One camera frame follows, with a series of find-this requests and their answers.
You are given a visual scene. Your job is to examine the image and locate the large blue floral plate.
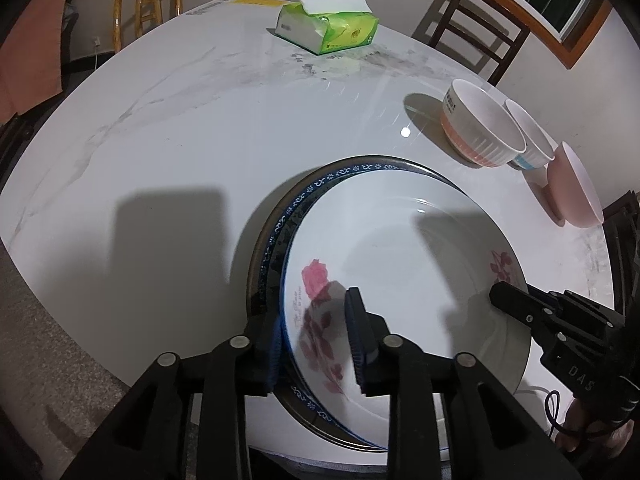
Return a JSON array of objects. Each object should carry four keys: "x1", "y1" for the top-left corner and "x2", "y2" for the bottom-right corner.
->
[{"x1": 250, "y1": 156, "x2": 467, "y2": 453}]

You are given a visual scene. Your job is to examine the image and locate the white plate pink flowers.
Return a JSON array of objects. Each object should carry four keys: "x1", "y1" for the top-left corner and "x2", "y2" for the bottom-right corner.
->
[{"x1": 281, "y1": 170, "x2": 530, "y2": 449}]

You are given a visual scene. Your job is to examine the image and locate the large pink bowl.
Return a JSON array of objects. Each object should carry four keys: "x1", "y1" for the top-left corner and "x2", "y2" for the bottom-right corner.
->
[{"x1": 542, "y1": 142, "x2": 604, "y2": 229}]

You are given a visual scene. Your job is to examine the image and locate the white ribbed bowl blue base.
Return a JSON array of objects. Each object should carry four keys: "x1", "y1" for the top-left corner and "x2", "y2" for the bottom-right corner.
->
[{"x1": 503, "y1": 99, "x2": 554, "y2": 170}]

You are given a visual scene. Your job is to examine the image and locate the white ribbed bowl pink base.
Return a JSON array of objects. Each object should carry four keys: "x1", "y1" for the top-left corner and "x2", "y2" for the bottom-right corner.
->
[{"x1": 440, "y1": 79, "x2": 526, "y2": 168}]

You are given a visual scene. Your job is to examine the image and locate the person's right hand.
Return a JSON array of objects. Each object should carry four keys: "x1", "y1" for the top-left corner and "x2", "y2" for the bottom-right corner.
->
[{"x1": 554, "y1": 399, "x2": 634, "y2": 458}]

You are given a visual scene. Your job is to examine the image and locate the dark wooden chair at right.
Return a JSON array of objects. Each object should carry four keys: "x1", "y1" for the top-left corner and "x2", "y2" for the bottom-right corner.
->
[{"x1": 603, "y1": 191, "x2": 639, "y2": 316}]

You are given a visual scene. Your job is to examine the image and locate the dark wooden chair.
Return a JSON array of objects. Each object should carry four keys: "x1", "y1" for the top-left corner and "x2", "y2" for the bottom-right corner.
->
[
  {"x1": 427, "y1": 0, "x2": 533, "y2": 87},
  {"x1": 603, "y1": 191, "x2": 639, "y2": 316},
  {"x1": 0, "y1": 96, "x2": 60, "y2": 183}
]

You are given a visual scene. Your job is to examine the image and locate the dark wooden chair at left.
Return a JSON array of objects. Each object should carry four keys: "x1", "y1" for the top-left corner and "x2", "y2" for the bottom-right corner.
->
[{"x1": 0, "y1": 96, "x2": 60, "y2": 183}]

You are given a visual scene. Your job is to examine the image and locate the green tissue pack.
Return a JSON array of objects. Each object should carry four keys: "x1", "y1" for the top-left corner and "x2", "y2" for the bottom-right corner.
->
[{"x1": 274, "y1": 0, "x2": 378, "y2": 55}]

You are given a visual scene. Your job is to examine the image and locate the pink cloth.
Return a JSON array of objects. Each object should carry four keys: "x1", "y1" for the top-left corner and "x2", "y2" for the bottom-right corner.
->
[{"x1": 1, "y1": 0, "x2": 66, "y2": 125}]

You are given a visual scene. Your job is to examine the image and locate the yellow label at table edge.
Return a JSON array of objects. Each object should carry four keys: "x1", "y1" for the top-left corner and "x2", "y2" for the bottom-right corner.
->
[{"x1": 232, "y1": 0, "x2": 288, "y2": 6}]

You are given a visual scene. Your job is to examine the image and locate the bamboo chair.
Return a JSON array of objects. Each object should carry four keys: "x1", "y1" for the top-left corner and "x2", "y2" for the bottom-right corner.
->
[{"x1": 112, "y1": 0, "x2": 184, "y2": 53}]

